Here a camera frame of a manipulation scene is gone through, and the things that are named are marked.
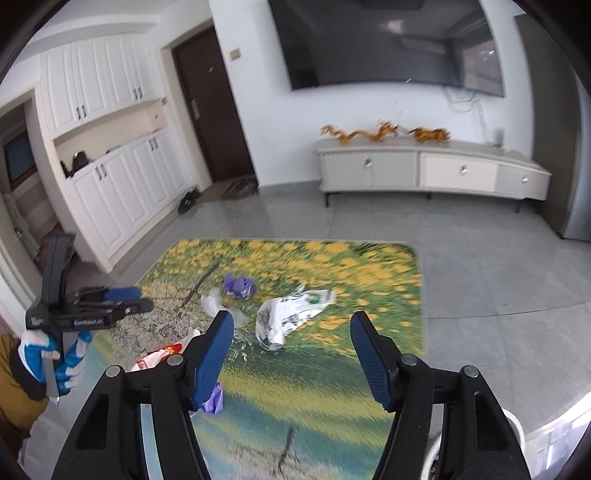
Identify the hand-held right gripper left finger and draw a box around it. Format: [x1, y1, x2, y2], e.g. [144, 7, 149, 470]
[50, 310, 235, 480]

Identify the person's left forearm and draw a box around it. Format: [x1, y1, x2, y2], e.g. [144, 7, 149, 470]
[0, 333, 51, 437]

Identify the translucent purple plastic wrapper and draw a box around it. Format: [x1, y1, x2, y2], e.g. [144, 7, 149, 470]
[191, 385, 225, 416]

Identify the landscape print coffee table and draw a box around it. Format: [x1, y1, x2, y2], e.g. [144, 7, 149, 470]
[90, 237, 424, 480]

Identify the pair of black shoes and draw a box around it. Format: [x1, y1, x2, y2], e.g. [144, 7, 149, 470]
[178, 188, 202, 214]

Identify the wall-mounted black television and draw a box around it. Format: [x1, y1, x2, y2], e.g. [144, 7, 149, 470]
[269, 0, 506, 97]

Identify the golden dragon figurine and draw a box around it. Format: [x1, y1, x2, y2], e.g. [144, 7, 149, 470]
[322, 121, 400, 145]

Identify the television cable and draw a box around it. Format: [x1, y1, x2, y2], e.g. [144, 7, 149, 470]
[445, 88, 490, 139]

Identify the golden tiger figurine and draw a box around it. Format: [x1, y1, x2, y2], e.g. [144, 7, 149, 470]
[409, 127, 451, 146]

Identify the person's left hand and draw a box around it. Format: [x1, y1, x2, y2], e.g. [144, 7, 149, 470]
[18, 329, 94, 396]

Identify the dark brown door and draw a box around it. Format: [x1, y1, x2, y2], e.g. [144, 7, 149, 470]
[172, 25, 257, 185]

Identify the white and red plastic bag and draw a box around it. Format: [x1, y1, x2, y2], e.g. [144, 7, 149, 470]
[128, 329, 202, 373]

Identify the grey doormat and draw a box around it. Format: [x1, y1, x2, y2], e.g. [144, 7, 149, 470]
[203, 180, 236, 201]

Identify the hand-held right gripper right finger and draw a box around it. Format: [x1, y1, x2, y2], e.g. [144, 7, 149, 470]
[349, 311, 532, 480]

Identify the dark handbag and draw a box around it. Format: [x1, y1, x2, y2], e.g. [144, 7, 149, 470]
[62, 151, 90, 178]

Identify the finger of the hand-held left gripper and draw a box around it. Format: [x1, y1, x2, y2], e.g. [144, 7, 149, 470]
[108, 298, 154, 319]
[74, 285, 143, 304]

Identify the white printed plastic bag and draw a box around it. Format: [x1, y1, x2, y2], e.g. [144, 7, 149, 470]
[255, 288, 337, 352]

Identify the dark purple wrapper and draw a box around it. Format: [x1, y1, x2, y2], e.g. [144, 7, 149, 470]
[222, 272, 256, 299]

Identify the grey refrigerator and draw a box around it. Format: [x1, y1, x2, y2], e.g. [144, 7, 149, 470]
[515, 14, 591, 241]

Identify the white television stand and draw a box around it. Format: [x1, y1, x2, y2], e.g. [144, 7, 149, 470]
[314, 138, 552, 213]

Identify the round trash bin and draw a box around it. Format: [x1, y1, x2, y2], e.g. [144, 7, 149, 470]
[425, 408, 526, 480]

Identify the white panelled cabinet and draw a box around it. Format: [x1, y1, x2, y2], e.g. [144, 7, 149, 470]
[39, 32, 197, 273]

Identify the clear plastic bag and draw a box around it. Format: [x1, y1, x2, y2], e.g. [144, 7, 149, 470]
[200, 288, 248, 326]

